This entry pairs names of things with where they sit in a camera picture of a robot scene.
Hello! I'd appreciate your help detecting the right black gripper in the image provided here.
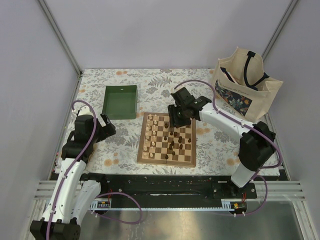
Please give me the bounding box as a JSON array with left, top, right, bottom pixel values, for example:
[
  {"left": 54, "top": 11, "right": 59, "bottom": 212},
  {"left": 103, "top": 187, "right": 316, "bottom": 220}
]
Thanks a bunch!
[{"left": 167, "top": 104, "right": 192, "bottom": 129}]

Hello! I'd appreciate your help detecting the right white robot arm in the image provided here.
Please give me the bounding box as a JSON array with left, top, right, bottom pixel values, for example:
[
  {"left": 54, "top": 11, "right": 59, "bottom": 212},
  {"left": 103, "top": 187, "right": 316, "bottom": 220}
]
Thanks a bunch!
[{"left": 168, "top": 87, "right": 276, "bottom": 198}]

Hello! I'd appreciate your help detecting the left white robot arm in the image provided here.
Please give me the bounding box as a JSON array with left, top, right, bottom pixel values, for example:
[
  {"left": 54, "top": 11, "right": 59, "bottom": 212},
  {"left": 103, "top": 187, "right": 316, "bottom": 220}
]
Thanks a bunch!
[{"left": 29, "top": 105, "right": 116, "bottom": 240}]

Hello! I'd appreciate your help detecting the wooden chess board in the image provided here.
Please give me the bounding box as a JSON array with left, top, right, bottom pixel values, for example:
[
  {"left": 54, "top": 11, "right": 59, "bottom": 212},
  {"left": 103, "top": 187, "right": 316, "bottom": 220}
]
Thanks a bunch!
[{"left": 137, "top": 112, "right": 197, "bottom": 168}]

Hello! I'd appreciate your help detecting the green rectangular tray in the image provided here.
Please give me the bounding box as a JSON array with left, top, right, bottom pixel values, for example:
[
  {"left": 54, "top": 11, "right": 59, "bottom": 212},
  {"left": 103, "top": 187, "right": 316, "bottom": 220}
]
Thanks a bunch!
[{"left": 101, "top": 85, "right": 138, "bottom": 120}]

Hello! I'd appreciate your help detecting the floral patterned table mat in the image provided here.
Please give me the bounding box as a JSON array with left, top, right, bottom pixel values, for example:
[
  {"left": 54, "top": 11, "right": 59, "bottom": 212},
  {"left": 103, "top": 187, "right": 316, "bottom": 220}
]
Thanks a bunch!
[{"left": 56, "top": 67, "right": 280, "bottom": 176}]

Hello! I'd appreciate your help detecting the beige floral tote bag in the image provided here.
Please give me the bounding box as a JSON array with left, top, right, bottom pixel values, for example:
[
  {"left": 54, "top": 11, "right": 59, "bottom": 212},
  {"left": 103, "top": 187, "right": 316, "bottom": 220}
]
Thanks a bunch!
[{"left": 209, "top": 47, "right": 283, "bottom": 122}]

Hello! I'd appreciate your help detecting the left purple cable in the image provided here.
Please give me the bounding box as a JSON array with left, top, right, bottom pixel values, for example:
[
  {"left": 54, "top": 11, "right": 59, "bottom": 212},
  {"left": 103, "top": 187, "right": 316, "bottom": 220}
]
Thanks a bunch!
[{"left": 46, "top": 100, "right": 143, "bottom": 240}]

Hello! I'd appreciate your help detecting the purple cable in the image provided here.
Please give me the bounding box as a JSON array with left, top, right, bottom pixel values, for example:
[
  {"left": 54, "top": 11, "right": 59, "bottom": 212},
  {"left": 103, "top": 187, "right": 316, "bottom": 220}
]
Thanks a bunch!
[
  {"left": 174, "top": 79, "right": 282, "bottom": 217},
  {"left": 46, "top": 100, "right": 143, "bottom": 240}
]

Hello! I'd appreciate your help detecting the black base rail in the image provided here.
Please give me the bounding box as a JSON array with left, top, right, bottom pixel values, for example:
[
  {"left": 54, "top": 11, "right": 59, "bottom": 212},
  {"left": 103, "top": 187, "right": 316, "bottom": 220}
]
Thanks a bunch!
[{"left": 80, "top": 173, "right": 257, "bottom": 209}]

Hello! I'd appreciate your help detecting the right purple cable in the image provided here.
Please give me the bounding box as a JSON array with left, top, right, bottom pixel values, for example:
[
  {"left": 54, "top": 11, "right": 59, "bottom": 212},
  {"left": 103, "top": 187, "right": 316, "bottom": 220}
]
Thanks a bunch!
[{"left": 174, "top": 79, "right": 282, "bottom": 217}]

